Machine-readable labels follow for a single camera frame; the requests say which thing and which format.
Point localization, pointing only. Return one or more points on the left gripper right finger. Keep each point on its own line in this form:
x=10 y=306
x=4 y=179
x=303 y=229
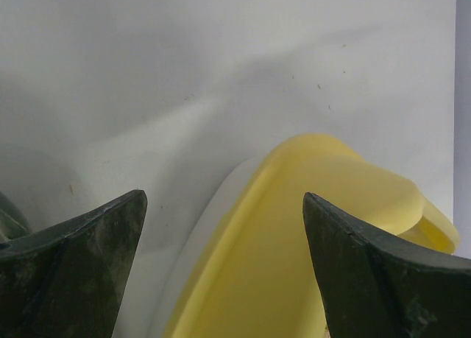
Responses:
x=375 y=284

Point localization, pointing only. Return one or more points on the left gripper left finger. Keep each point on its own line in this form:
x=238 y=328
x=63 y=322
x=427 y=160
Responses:
x=68 y=280

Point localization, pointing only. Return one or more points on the yellow litter box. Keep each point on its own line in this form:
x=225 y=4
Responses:
x=246 y=268

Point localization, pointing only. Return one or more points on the dark grey plastic tray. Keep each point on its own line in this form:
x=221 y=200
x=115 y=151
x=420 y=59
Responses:
x=13 y=223

